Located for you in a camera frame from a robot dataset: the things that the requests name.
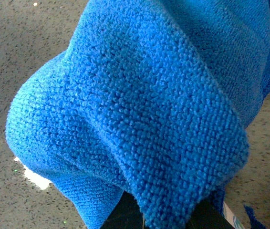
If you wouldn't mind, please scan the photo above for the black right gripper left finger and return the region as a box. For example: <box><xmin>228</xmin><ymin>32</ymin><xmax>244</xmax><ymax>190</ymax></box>
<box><xmin>101</xmin><ymin>192</ymin><xmax>146</xmax><ymax>229</ymax></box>

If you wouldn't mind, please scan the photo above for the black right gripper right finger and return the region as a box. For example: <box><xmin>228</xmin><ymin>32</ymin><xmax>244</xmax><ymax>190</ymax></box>
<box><xmin>185</xmin><ymin>200</ymin><xmax>233</xmax><ymax>229</ymax></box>

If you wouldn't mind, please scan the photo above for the blue microfiber cloth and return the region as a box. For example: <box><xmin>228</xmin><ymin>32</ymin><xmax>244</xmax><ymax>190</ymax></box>
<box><xmin>6</xmin><ymin>0</ymin><xmax>270</xmax><ymax>229</ymax></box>

